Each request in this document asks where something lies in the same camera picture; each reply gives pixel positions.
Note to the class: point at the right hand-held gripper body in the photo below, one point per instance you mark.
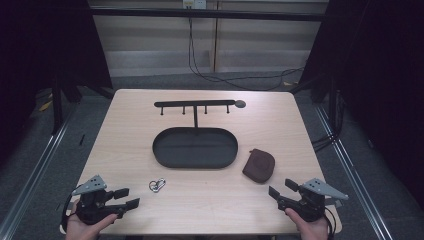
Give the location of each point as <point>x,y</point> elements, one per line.
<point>310,206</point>

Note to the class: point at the small black stick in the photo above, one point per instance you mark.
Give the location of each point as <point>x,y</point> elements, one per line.
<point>82,140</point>

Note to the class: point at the grey tape strip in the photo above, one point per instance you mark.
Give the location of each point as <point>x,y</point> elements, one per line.
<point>334,202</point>

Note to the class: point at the person's right hand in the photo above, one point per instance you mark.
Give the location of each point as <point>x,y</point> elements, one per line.
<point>311,230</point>

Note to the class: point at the black horizontal frame bar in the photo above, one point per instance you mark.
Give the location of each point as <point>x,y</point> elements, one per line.
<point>206,14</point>

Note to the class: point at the black metal stand post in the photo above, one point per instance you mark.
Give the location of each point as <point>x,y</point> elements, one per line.
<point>332,106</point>
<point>57,110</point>

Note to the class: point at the brown zip pouch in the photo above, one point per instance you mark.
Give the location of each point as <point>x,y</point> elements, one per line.
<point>259,166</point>

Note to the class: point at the silver carabiner keyring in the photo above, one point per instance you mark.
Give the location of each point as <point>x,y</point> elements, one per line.
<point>156,185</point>

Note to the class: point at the person's left hand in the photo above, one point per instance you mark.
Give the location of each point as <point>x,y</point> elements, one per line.
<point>80,230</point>

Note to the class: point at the black key rack with tray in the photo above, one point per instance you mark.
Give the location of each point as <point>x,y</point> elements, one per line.
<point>195,148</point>

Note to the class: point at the yellow tape piece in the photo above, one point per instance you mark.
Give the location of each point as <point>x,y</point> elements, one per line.
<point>45,106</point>

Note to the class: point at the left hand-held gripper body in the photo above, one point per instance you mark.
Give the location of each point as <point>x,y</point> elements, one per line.
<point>91,208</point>

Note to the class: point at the metal floor rail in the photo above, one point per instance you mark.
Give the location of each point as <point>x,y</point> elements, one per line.
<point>353,180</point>
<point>30,180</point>

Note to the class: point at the black curtain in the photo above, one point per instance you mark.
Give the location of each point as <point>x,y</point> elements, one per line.
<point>383,66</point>
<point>40,50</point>

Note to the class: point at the white wall socket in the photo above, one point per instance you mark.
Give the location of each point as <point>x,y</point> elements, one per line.
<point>195,3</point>

